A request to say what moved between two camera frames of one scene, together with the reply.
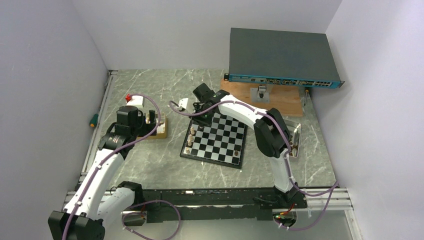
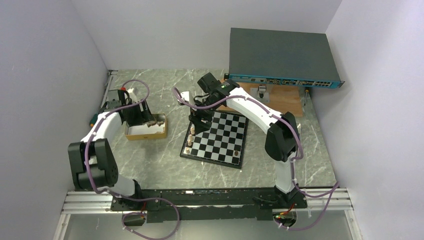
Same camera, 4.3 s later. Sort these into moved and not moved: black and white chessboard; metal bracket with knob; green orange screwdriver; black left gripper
Moved: black left gripper
Not moved: green orange screwdriver; black and white chessboard; metal bracket with knob
